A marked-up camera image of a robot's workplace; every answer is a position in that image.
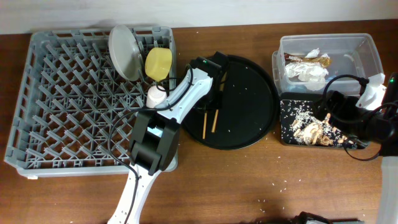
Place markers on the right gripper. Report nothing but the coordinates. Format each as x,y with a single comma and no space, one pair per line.
344,104

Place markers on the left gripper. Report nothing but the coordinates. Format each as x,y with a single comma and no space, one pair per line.
201,106

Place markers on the wooden chopstick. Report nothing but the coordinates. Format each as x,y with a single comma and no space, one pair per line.
217,110
204,125

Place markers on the food scraps with rice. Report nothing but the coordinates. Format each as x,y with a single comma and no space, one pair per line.
314,130

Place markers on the white napkin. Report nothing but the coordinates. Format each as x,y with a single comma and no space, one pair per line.
313,75

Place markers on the gold snack wrapper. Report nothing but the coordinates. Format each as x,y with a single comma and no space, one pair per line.
322,61

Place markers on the pink cup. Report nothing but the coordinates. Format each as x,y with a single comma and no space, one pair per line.
155,96

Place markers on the yellow bowl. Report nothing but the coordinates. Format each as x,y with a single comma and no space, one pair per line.
158,63

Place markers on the grey plate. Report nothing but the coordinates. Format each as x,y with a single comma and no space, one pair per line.
125,52

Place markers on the blue cup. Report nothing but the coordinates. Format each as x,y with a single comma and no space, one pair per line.
156,131

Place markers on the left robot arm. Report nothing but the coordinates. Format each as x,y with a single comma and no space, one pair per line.
154,138

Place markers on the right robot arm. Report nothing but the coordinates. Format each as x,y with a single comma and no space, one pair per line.
388,152

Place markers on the round black tray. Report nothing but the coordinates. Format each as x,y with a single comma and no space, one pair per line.
249,111

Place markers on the black rectangular tray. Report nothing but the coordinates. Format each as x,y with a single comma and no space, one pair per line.
286,137

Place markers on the clear plastic bin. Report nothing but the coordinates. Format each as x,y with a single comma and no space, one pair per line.
352,54

